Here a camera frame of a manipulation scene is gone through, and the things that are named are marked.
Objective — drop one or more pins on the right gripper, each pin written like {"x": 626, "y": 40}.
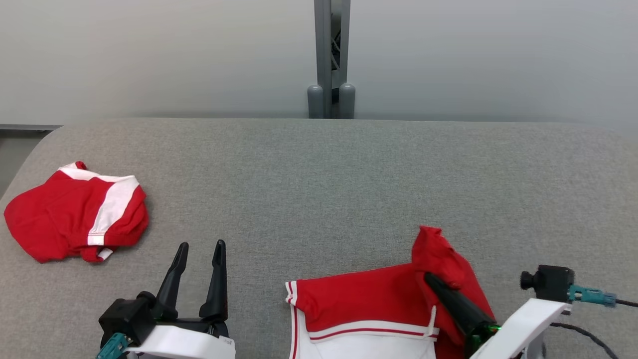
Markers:
{"x": 518, "y": 331}

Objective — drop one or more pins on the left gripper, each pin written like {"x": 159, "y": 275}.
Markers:
{"x": 184, "y": 346}

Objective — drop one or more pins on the red basketball jersey white trim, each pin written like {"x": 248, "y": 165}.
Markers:
{"x": 359, "y": 299}

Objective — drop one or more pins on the red shorts white stripe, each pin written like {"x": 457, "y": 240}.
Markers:
{"x": 50, "y": 219}

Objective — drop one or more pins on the grey fabric sofa seat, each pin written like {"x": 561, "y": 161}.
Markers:
{"x": 299, "y": 174}

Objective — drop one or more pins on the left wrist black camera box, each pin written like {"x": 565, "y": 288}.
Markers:
{"x": 124, "y": 319}

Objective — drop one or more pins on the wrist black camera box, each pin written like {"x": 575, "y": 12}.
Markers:
{"x": 551, "y": 281}
{"x": 124, "y": 319}

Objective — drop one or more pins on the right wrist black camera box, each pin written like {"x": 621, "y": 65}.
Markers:
{"x": 551, "y": 281}

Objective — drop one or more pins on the grey metal partition post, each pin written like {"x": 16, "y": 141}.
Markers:
{"x": 324, "y": 50}

